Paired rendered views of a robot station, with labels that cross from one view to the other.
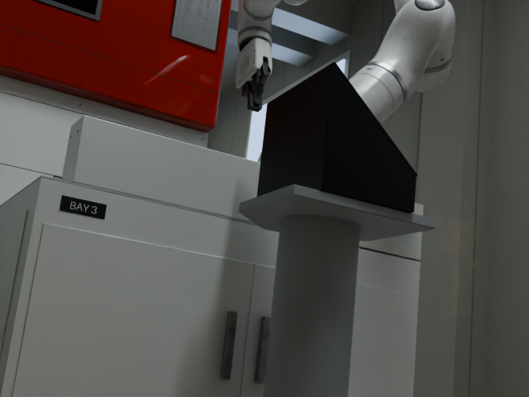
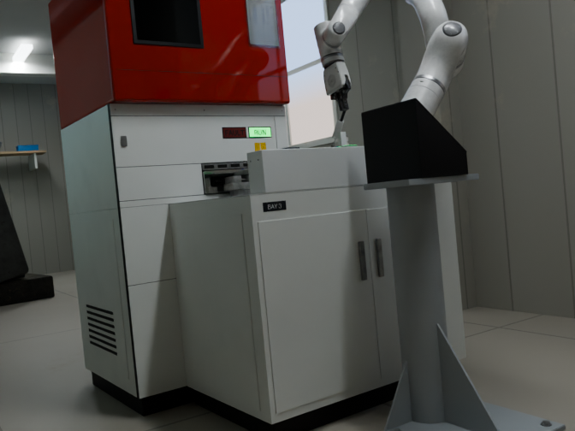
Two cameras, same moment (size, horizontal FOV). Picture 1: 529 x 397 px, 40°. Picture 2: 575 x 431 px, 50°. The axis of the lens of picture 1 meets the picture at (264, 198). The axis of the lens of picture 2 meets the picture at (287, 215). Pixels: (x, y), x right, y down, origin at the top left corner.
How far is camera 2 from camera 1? 0.84 m
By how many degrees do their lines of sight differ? 16
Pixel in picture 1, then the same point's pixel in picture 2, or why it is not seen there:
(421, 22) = (449, 44)
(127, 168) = (290, 174)
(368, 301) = not seen: hidden behind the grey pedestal
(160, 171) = (307, 170)
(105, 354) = (305, 284)
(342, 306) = (435, 233)
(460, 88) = not seen: hidden behind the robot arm
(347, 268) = (433, 211)
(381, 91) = (433, 97)
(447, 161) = not seen: hidden behind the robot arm
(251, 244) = (362, 198)
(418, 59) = (450, 68)
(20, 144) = (176, 148)
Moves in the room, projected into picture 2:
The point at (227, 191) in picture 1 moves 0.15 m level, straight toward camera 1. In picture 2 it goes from (343, 170) to (354, 167)
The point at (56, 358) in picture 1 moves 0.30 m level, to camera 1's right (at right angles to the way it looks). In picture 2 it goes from (282, 294) to (372, 284)
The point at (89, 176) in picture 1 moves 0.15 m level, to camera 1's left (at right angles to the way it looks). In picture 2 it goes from (273, 186) to (227, 191)
